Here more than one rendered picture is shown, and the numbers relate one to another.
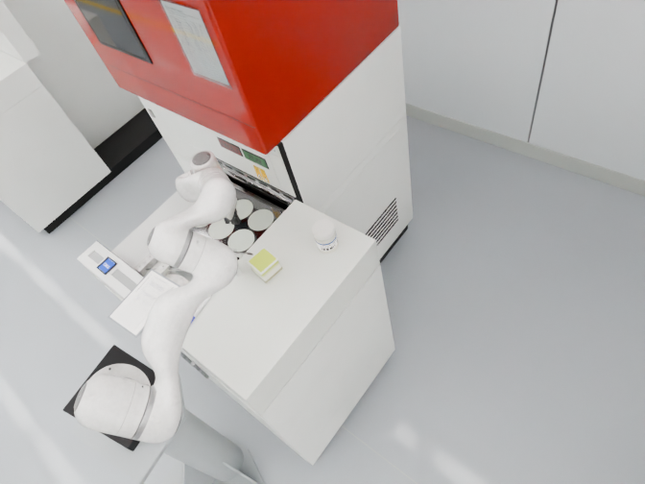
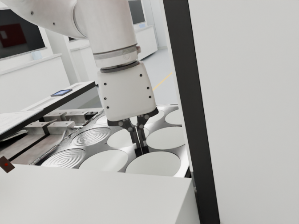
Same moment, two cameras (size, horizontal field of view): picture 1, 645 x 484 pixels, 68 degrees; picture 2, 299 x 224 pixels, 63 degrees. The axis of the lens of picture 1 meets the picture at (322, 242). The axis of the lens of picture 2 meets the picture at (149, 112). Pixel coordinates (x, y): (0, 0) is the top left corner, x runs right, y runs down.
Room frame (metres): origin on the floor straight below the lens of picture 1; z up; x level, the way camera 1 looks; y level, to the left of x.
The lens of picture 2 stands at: (1.04, -0.15, 1.14)
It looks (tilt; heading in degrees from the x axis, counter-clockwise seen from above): 21 degrees down; 64
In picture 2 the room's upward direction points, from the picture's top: 13 degrees counter-clockwise
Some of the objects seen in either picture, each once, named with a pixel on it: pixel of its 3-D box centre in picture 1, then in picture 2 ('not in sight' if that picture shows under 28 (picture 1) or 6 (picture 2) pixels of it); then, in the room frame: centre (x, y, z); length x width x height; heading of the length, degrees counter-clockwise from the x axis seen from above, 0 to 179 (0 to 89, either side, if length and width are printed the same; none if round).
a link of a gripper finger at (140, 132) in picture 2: not in sight; (144, 128); (1.23, 0.27, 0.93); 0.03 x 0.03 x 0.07; 68
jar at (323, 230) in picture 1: (325, 236); not in sight; (0.93, -0.01, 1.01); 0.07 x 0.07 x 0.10
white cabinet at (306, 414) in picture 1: (256, 319); not in sight; (1.09, 0.38, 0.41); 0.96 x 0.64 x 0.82; 37
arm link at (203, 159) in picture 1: (207, 173); (103, 10); (1.21, 0.28, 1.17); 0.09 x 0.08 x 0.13; 102
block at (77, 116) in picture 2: (146, 263); (78, 116); (1.17, 0.64, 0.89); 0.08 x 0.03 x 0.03; 127
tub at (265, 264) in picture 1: (265, 265); not in sight; (0.91, 0.20, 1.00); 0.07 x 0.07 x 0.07; 28
